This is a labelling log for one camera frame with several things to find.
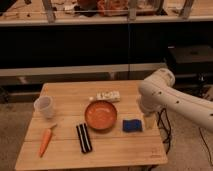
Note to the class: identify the black striped eraser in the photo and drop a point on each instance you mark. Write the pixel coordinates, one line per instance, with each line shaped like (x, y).
(84, 138)

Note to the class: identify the cream tipped end effector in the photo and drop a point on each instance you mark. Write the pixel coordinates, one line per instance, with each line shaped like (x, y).
(149, 121)

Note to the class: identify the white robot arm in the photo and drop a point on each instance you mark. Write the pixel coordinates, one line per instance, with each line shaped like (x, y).
(157, 91)

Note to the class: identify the clear plastic cup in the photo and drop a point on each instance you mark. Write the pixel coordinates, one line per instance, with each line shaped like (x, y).
(44, 105)

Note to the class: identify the blue sponge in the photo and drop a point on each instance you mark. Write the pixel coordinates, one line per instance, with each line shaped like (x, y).
(133, 125)

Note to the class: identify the orange bowl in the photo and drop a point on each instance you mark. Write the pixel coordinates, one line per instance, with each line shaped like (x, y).
(100, 115)

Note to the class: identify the white tube package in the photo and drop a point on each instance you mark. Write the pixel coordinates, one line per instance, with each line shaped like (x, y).
(111, 96)

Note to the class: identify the orange toy carrot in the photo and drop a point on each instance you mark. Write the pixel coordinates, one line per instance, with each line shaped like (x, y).
(46, 139)

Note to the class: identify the black box on shelf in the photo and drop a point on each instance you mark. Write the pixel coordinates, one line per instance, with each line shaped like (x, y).
(190, 59)

